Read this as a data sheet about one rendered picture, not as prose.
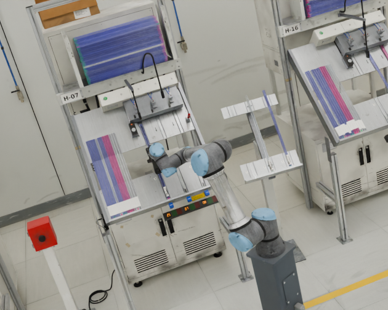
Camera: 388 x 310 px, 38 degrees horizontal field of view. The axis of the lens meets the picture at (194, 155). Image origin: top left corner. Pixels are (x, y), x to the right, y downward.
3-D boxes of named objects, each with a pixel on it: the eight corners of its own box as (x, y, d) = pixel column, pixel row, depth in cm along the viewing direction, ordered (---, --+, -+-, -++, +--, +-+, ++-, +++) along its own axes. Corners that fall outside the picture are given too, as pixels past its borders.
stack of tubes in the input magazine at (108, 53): (169, 60, 339) (157, 16, 328) (88, 85, 330) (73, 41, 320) (164, 56, 350) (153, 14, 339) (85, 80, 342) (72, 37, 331)
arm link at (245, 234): (270, 238, 270) (219, 138, 265) (249, 254, 262) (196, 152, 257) (255, 240, 280) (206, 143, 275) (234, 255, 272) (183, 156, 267)
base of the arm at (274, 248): (291, 245, 283) (288, 229, 279) (273, 261, 275) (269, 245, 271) (268, 237, 294) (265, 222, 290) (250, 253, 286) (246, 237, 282)
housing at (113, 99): (178, 93, 354) (178, 82, 341) (104, 117, 346) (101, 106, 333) (173, 82, 357) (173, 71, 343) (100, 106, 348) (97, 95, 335)
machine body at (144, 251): (228, 256, 383) (209, 177, 358) (131, 292, 371) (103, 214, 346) (201, 214, 441) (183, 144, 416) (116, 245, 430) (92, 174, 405)
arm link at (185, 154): (236, 130, 271) (183, 143, 312) (220, 139, 265) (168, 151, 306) (246, 151, 273) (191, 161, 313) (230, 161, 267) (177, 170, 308)
